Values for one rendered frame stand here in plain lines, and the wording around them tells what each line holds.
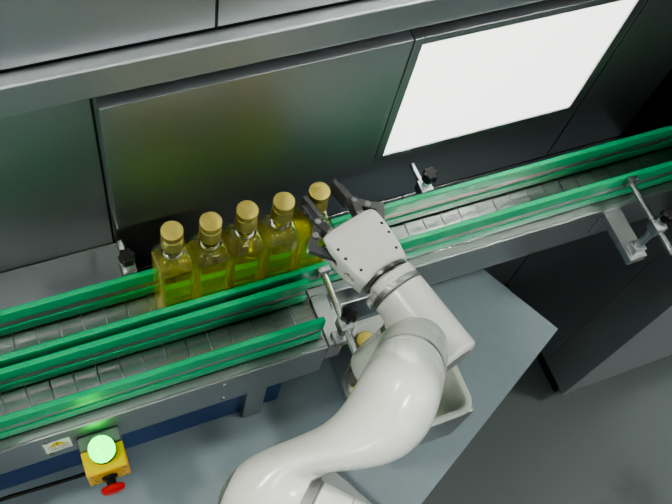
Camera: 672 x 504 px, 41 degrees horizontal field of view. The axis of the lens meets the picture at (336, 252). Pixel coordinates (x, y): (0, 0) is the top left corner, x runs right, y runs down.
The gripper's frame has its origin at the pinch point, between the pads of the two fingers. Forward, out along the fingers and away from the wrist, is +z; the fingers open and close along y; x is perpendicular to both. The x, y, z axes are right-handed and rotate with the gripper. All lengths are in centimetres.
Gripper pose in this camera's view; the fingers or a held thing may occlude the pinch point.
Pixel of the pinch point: (324, 201)
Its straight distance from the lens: 136.5
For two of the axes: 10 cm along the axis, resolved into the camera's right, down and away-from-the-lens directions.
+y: 7.9, -4.9, 3.7
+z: -6.0, -7.5, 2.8
